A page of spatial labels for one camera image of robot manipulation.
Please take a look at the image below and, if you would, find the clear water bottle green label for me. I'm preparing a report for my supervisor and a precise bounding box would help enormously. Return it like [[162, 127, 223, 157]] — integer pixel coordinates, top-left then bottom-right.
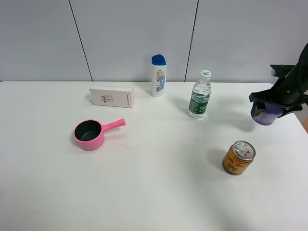
[[188, 69, 212, 120]]

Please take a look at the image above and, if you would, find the pink toy saucepan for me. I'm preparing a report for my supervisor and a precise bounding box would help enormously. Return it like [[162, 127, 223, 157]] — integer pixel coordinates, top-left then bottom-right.
[[73, 119, 126, 151]]

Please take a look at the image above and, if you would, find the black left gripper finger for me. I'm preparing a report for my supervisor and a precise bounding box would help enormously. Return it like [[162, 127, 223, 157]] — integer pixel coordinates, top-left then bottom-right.
[[251, 101, 266, 117]]

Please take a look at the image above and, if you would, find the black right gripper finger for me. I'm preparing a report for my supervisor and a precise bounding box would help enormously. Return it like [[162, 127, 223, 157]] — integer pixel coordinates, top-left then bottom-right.
[[278, 105, 302, 118]]

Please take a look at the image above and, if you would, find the gold energy drink can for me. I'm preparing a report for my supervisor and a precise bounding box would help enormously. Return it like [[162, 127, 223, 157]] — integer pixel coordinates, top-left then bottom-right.
[[222, 141, 256, 176]]

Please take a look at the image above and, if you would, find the purple lidded round container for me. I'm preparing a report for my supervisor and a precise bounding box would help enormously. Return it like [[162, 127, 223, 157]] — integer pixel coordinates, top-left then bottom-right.
[[253, 103, 282, 126]]

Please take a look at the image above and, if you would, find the white rectangular cardboard box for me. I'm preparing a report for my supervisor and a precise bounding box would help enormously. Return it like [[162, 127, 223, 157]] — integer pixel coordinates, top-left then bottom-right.
[[90, 86, 134, 108]]

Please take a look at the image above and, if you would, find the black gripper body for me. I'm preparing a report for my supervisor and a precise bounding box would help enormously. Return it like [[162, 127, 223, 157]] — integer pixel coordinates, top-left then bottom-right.
[[249, 46, 308, 107]]

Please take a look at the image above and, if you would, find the white shampoo bottle blue cap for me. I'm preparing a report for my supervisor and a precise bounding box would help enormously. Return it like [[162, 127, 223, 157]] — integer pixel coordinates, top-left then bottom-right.
[[151, 54, 167, 97]]

